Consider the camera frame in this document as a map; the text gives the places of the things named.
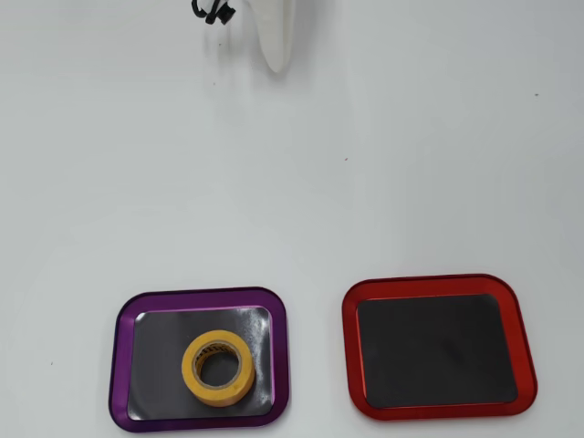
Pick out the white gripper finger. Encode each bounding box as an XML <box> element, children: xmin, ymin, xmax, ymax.
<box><xmin>253</xmin><ymin>0</ymin><xmax>296</xmax><ymax>74</ymax></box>

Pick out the yellow masking tape roll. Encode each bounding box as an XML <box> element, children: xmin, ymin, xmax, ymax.
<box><xmin>181</xmin><ymin>328</ymin><xmax>256</xmax><ymax>406</ymax></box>

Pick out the purple metal dish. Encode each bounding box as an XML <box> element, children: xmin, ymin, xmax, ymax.
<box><xmin>108</xmin><ymin>286</ymin><xmax>291</xmax><ymax>433</ymax></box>

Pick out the red metal dish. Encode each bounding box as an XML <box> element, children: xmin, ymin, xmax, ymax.
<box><xmin>340</xmin><ymin>273</ymin><xmax>538</xmax><ymax>421</ymax></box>

